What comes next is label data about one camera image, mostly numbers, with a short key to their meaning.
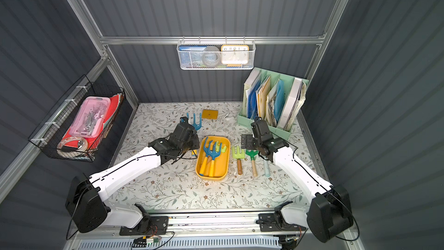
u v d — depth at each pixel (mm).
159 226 737
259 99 953
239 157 942
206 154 922
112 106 775
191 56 839
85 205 395
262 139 619
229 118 1114
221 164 912
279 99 919
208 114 1128
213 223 754
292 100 883
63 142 657
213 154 936
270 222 735
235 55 889
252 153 962
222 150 962
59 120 657
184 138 621
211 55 907
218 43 886
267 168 888
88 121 715
